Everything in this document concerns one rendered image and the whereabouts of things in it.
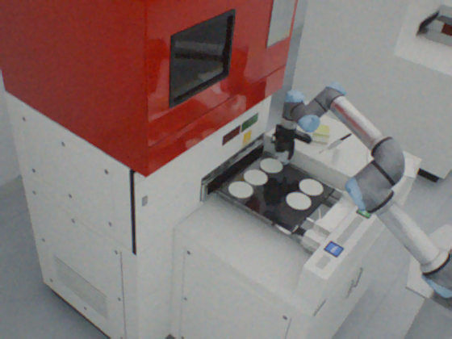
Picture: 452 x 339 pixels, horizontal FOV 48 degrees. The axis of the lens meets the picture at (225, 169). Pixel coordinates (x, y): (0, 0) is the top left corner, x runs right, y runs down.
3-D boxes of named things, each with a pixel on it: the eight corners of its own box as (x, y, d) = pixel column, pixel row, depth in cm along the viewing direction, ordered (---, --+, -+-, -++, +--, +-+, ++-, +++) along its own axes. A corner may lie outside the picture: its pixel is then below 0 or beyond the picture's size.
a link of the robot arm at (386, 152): (417, 154, 166) (329, 73, 196) (391, 177, 168) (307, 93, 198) (424, 168, 175) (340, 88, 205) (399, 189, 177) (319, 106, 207)
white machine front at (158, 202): (132, 253, 191) (129, 169, 166) (257, 156, 244) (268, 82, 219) (138, 257, 189) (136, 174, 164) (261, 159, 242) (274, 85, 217)
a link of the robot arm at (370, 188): (483, 280, 172) (375, 161, 170) (448, 308, 174) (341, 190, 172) (470, 269, 184) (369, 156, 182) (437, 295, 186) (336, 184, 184)
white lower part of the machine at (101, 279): (44, 291, 271) (18, 173, 220) (152, 212, 325) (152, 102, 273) (140, 373, 241) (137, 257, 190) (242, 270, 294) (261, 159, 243)
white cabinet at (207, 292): (169, 344, 254) (173, 228, 203) (274, 237, 317) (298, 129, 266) (275, 428, 227) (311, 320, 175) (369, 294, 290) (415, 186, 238)
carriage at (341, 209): (299, 245, 197) (301, 240, 195) (343, 198, 221) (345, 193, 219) (318, 256, 194) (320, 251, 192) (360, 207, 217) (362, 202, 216)
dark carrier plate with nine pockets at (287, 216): (219, 190, 211) (219, 190, 211) (265, 154, 233) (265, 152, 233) (289, 232, 196) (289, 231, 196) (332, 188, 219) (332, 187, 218)
